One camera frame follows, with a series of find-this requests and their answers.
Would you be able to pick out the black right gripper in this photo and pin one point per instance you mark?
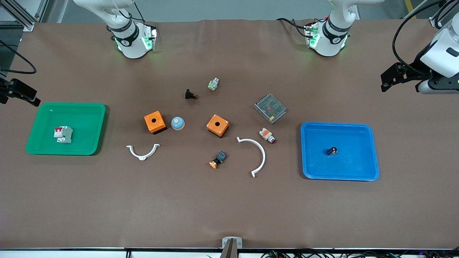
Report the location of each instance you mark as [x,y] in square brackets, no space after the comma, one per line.
[8,89]

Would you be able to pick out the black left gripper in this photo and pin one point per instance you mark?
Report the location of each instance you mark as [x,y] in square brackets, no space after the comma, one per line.
[418,67]

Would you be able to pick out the white red circuit breaker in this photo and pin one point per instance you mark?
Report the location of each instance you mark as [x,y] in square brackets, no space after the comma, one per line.
[64,134]

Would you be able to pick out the small black capacitor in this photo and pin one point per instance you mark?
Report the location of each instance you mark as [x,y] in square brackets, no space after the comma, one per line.
[332,151]

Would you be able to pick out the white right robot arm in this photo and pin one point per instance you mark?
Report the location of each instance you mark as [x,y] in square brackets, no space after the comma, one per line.
[131,46]

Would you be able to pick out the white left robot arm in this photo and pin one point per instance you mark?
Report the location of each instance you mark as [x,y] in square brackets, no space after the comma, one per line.
[330,43]

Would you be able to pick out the green plastic tray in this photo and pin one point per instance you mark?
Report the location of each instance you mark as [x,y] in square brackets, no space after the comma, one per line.
[43,136]

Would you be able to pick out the blue plastic tray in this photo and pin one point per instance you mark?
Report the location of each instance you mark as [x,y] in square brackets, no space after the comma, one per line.
[344,168]

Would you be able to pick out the metal mesh power supply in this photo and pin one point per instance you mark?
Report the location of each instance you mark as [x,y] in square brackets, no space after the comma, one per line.
[270,107]

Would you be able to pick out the orange white red indicator lamp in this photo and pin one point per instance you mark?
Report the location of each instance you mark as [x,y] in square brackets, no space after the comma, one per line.
[266,134]

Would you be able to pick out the small white curved clip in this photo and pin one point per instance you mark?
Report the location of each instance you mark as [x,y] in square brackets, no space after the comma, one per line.
[142,156]

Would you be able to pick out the large white curved clip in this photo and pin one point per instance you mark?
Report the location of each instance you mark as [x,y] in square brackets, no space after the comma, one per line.
[263,154]

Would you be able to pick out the blue dome push button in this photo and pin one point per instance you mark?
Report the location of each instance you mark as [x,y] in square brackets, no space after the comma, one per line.
[177,123]

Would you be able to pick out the black indicator with red lens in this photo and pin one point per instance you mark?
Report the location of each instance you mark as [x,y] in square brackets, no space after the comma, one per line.
[189,94]

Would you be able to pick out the white green push button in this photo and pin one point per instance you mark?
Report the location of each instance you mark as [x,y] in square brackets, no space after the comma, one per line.
[213,85]

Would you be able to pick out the orange button with blue block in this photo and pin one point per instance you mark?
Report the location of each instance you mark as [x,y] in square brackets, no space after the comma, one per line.
[219,157]

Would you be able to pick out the brown table mat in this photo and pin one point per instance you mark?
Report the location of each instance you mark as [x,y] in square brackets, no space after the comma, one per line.
[229,208]

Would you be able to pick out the aluminium frame profile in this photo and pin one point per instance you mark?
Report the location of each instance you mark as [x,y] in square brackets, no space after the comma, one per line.
[27,23]

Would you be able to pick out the orange button enclosure box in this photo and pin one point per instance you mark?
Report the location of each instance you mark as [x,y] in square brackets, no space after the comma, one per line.
[222,127]
[159,122]

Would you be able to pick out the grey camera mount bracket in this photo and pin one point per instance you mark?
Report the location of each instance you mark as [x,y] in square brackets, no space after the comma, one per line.
[232,247]

